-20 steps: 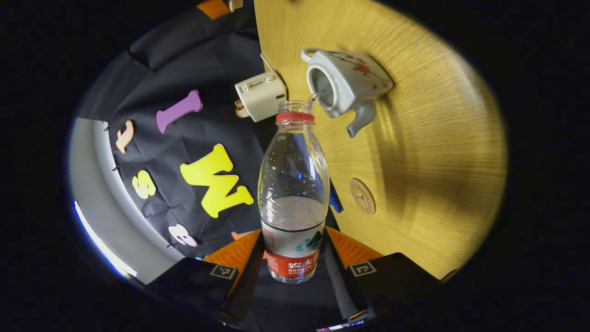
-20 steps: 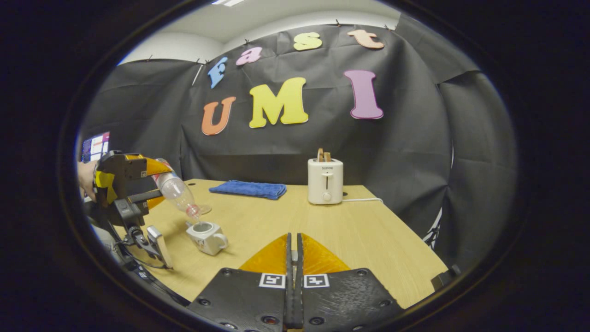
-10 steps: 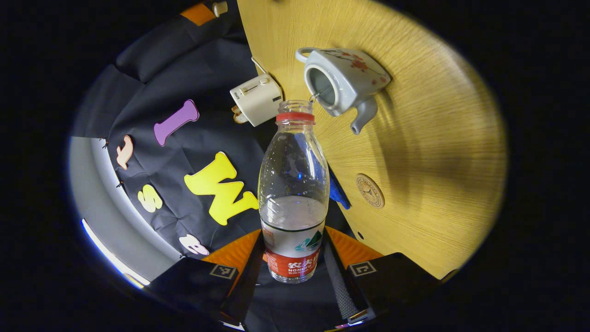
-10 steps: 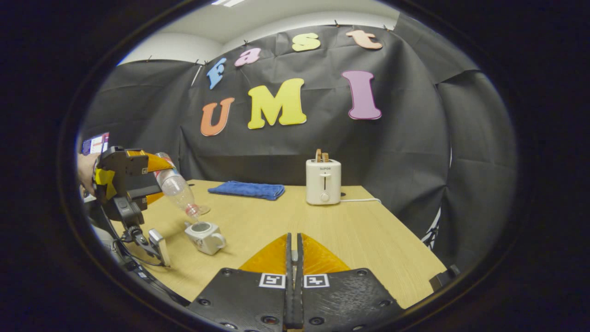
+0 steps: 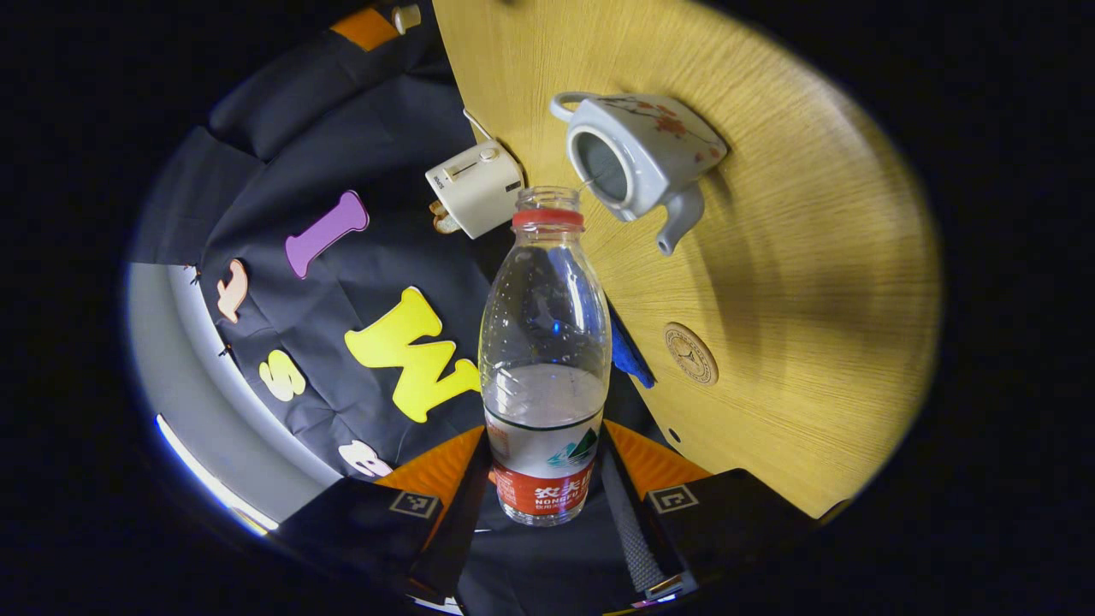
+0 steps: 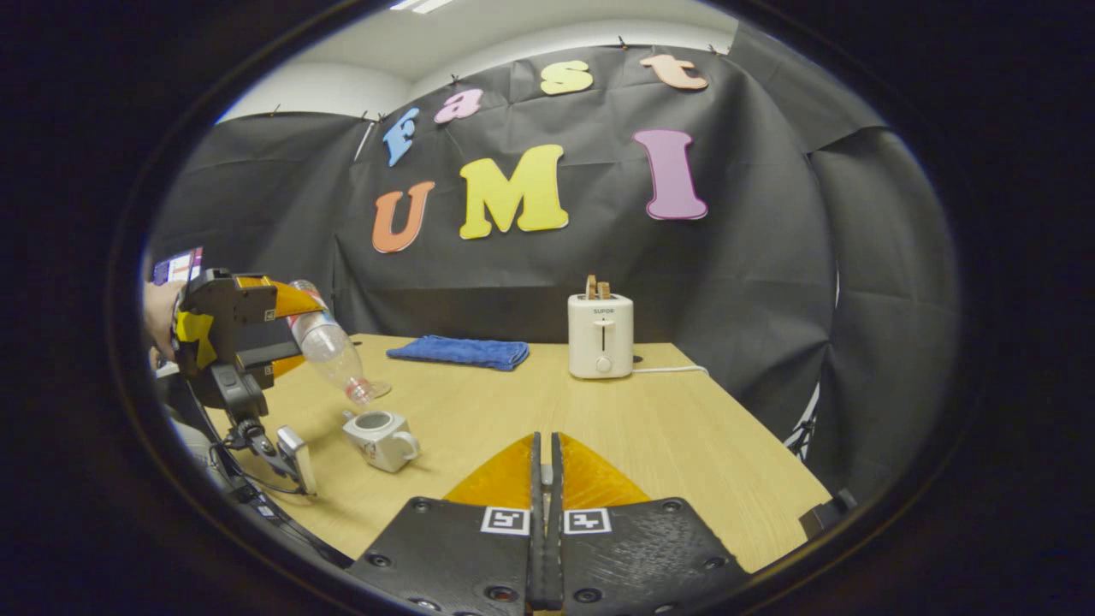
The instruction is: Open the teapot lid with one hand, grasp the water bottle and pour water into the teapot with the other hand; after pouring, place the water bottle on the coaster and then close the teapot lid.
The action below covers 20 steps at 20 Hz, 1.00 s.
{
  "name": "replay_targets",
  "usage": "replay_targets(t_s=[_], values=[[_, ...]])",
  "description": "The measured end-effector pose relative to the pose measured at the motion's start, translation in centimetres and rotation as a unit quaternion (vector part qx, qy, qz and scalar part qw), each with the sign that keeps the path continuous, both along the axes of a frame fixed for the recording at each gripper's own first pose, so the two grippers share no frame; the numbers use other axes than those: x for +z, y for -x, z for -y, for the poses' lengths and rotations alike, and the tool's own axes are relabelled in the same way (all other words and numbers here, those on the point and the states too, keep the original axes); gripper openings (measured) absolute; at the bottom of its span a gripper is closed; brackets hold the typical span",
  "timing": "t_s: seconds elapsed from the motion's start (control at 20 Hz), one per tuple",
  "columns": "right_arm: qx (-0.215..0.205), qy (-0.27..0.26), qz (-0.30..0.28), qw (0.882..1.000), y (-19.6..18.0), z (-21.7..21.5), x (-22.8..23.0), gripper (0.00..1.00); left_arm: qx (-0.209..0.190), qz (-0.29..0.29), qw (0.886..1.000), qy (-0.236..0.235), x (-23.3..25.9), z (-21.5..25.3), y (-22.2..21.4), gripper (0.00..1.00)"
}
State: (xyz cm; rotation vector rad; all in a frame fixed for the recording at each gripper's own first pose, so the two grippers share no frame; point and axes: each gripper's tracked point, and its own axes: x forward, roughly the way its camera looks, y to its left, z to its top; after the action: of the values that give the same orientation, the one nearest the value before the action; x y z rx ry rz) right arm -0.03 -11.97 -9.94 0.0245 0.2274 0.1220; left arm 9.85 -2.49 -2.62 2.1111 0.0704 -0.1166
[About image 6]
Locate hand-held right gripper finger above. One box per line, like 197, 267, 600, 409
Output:
346, 432, 546, 616
547, 432, 754, 616

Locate person's grey trousers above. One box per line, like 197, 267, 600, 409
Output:
171, 419, 228, 480

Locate clear plastic water bottle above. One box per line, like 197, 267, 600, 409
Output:
287, 280, 377, 406

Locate white toaster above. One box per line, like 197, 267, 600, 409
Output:
568, 293, 635, 380

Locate white ceramic teacup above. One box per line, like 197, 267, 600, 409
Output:
342, 410, 421, 474

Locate blue folded towel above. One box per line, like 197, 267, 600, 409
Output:
386, 335, 530, 372

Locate computer monitor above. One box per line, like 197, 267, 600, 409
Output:
152, 246, 204, 286

